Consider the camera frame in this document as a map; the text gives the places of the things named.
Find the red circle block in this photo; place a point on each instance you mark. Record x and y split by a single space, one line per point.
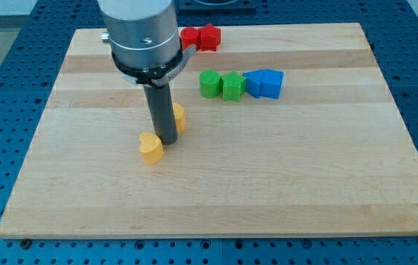
190 36

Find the green circle block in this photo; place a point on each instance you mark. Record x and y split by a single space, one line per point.
209 83

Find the blue pentagon block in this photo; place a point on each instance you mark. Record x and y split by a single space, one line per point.
271 83

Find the yellow hexagon block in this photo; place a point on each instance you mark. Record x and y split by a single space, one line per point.
180 117

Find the yellow heart block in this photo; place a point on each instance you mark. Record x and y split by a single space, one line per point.
150 148

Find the green star block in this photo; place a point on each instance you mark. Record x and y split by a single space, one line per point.
233 86

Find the red star block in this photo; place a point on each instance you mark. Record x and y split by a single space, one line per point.
210 37

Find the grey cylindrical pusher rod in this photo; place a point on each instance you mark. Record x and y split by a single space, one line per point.
162 112

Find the wooden board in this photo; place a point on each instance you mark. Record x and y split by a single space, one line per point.
330 158

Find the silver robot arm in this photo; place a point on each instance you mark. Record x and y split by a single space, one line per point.
146 48

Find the black clamp ring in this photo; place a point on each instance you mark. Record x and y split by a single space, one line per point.
159 76

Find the blue triangle block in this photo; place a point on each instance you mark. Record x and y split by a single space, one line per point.
253 82

